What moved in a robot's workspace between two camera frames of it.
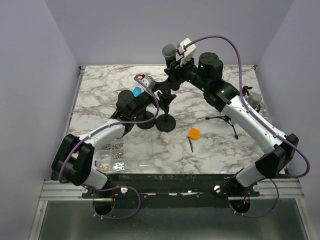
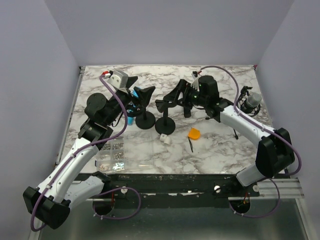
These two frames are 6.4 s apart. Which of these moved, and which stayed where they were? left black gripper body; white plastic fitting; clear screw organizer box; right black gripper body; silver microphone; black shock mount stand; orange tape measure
Moved: left black gripper body; right black gripper body
Stayed: white plastic fitting; black shock mount stand; clear screw organizer box; silver microphone; orange tape measure
